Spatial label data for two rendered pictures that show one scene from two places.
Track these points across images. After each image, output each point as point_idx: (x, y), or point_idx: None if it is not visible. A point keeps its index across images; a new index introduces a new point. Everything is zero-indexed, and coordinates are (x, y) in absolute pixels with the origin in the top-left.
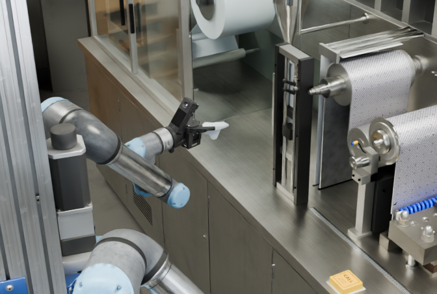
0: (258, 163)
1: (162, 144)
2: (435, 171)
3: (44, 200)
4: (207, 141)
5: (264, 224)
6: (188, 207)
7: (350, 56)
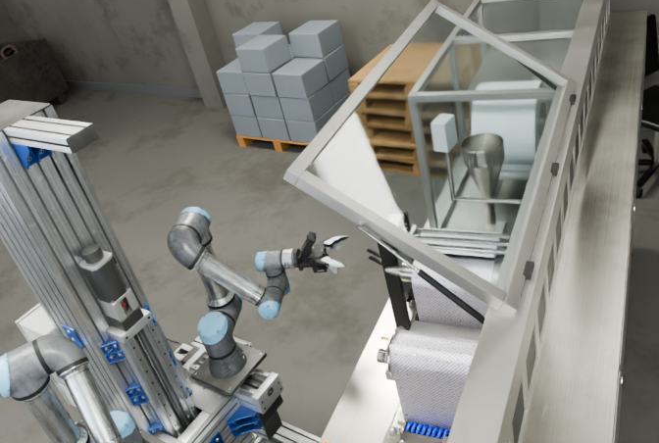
0: None
1: (281, 263)
2: (452, 408)
3: (61, 292)
4: None
5: (361, 361)
6: None
7: None
